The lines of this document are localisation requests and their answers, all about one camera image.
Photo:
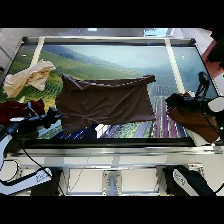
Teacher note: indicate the cream garment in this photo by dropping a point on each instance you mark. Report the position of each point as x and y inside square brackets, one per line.
[31, 76]

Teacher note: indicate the silver frame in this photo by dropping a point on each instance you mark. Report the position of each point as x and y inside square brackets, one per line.
[111, 181]

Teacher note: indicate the rust brown garment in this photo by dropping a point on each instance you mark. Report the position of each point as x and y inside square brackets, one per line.
[196, 122]

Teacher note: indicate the brown shirt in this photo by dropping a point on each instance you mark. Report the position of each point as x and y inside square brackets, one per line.
[106, 101]

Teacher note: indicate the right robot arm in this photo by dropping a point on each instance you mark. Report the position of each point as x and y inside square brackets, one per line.
[195, 180]

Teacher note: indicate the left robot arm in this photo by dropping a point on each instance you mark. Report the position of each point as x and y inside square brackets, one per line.
[25, 181]

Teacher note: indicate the red garment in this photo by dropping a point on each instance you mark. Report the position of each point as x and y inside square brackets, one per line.
[13, 108]

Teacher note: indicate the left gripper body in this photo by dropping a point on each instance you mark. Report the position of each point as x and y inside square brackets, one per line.
[51, 117]

